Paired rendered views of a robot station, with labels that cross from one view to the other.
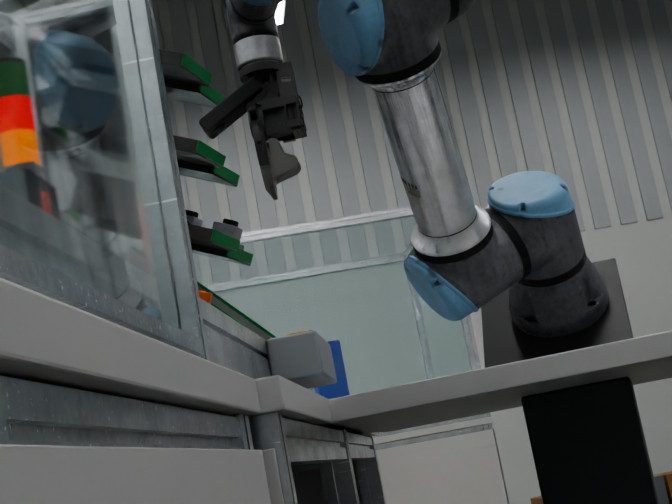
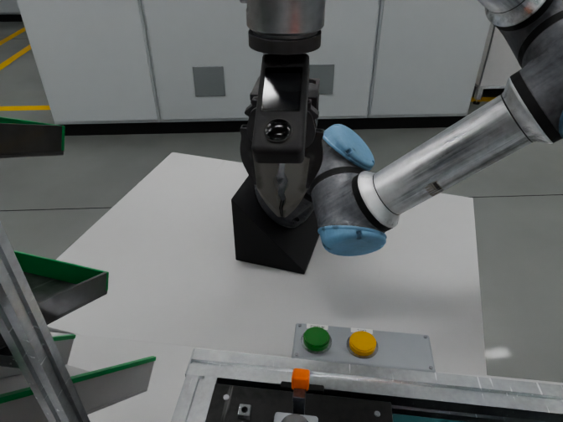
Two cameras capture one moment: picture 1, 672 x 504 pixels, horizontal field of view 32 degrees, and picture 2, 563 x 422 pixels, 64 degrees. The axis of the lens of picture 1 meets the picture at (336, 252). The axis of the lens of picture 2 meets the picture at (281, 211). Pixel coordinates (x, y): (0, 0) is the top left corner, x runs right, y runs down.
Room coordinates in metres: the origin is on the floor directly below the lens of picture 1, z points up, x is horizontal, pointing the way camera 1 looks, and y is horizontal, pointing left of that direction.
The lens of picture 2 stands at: (1.76, 0.52, 1.52)
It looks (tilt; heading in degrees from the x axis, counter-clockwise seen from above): 35 degrees down; 274
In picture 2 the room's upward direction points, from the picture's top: straight up
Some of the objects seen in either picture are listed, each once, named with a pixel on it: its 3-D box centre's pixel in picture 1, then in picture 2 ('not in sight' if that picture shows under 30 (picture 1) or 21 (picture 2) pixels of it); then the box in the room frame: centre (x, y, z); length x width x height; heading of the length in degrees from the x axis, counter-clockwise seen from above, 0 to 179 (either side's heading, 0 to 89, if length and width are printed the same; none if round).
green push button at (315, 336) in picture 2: not in sight; (316, 340); (1.73, 0.07, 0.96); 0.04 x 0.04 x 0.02
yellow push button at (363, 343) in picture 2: not in sight; (362, 344); (1.66, 0.07, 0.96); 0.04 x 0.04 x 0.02
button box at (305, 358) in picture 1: (303, 361); (360, 357); (1.66, 0.07, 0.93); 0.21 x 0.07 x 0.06; 177
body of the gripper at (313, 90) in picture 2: (272, 104); (285, 89); (1.78, 0.06, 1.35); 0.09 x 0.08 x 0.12; 87
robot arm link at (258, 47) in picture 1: (259, 58); (281, 8); (1.79, 0.06, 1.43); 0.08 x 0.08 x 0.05
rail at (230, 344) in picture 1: (239, 372); (494, 414); (1.48, 0.15, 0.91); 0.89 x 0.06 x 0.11; 177
